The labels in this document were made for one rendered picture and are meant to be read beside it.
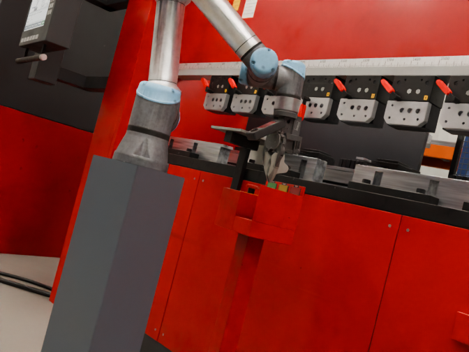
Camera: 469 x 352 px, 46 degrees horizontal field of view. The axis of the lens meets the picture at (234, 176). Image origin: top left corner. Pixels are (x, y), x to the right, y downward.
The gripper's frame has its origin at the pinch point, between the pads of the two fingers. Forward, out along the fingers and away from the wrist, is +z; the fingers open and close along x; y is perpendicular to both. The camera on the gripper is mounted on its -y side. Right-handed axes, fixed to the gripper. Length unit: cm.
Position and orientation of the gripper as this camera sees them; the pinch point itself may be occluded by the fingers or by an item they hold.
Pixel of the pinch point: (268, 177)
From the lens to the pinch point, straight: 166.5
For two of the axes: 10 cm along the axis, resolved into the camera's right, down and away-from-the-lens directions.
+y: 8.4, 1.4, 5.3
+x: -5.2, -1.0, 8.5
